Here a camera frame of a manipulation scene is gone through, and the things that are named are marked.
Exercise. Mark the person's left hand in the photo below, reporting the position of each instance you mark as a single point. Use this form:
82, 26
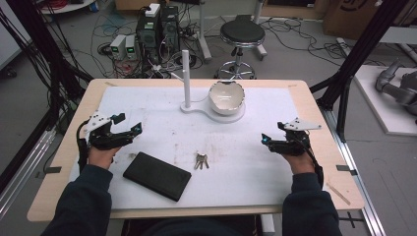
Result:
102, 156

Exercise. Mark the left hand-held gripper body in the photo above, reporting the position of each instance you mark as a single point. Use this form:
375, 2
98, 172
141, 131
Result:
105, 137

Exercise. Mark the light wooden table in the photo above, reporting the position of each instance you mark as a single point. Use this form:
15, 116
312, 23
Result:
331, 154

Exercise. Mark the black computer tower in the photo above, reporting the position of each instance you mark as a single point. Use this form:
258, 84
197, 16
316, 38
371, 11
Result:
169, 28
149, 36

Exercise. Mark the grey power supply unit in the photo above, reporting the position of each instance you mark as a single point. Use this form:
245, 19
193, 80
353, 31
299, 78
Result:
130, 46
118, 46

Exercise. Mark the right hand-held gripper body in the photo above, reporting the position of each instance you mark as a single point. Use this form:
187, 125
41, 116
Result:
292, 141

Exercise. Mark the cardboard box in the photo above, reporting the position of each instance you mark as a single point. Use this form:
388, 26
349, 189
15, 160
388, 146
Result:
354, 16

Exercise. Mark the white floor board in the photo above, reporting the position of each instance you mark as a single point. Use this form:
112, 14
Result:
377, 98

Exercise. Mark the thin wooden stick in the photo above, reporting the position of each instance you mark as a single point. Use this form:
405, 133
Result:
337, 193

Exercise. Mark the black wallet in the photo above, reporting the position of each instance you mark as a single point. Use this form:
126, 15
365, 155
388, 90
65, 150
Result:
157, 176

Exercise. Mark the white cracked-edge bowl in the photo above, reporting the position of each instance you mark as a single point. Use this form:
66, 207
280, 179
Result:
226, 98

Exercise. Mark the bunch of silver keys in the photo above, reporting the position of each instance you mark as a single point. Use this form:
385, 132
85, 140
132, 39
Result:
201, 161

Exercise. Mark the grey metal stand leg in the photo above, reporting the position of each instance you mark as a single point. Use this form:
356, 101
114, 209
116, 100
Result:
204, 36

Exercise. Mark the strip of black tape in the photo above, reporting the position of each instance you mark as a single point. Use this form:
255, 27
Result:
345, 168
52, 170

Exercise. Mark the black metal frame post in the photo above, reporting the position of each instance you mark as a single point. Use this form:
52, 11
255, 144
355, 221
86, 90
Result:
357, 65
39, 49

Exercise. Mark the white stand with pole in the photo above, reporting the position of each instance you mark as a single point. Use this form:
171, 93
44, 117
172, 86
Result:
186, 78

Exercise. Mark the white power strip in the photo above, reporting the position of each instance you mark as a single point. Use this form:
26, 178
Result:
152, 10

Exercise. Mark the black round stool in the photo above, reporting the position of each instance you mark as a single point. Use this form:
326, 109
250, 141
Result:
242, 32

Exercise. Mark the white table mat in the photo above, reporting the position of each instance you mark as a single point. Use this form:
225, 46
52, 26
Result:
229, 157

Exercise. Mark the person's right hand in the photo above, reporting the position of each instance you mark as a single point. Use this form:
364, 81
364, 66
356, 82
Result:
300, 163

